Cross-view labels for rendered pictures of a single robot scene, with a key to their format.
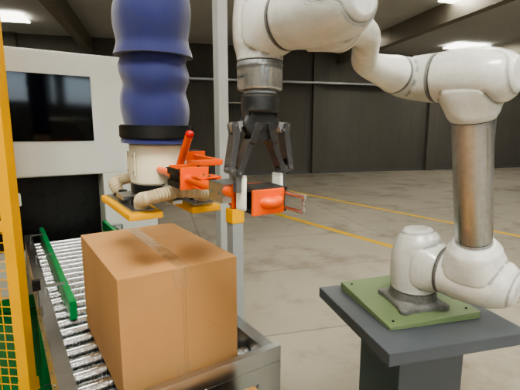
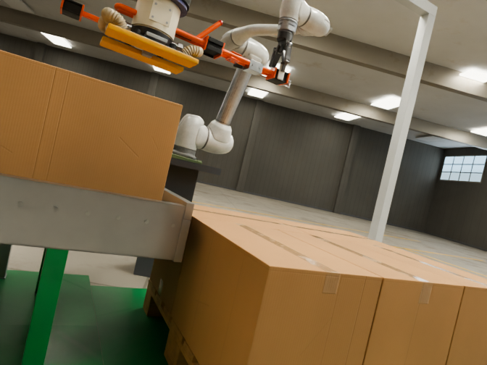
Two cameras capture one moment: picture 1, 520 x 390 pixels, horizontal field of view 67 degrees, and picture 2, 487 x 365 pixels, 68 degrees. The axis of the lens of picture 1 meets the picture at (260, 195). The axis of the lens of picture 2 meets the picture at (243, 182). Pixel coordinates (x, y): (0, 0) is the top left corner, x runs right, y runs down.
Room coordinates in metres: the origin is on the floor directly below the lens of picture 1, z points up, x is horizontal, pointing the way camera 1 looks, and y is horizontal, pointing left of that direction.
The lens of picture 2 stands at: (0.63, 1.74, 0.75)
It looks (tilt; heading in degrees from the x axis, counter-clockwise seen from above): 1 degrees down; 276
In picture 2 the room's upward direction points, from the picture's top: 13 degrees clockwise
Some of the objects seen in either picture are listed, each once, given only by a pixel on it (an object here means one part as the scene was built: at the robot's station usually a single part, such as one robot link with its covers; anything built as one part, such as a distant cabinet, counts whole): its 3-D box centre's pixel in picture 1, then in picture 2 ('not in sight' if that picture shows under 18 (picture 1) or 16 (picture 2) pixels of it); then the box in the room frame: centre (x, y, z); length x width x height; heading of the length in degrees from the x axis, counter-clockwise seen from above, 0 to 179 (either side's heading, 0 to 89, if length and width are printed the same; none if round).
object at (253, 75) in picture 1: (259, 78); (287, 27); (0.79, 0.00, 1.47); 0.09 x 0.09 x 0.06
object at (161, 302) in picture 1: (153, 294); (83, 137); (1.43, 0.41, 0.75); 0.60 x 0.40 x 0.40; 34
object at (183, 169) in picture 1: (188, 176); (211, 48); (1.07, 0.20, 1.25); 0.10 x 0.08 x 0.06; 124
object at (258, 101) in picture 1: (259, 117); (283, 43); (0.79, 0.00, 1.40); 0.08 x 0.07 x 0.09; 123
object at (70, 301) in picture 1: (46, 261); not in sight; (2.25, 1.29, 0.60); 1.60 x 0.11 x 0.09; 33
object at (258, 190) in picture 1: (257, 198); (277, 76); (0.78, 0.01, 1.24); 0.08 x 0.07 x 0.05; 34
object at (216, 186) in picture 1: (227, 190); (253, 67); (0.89, 0.08, 1.24); 0.07 x 0.07 x 0.04; 34
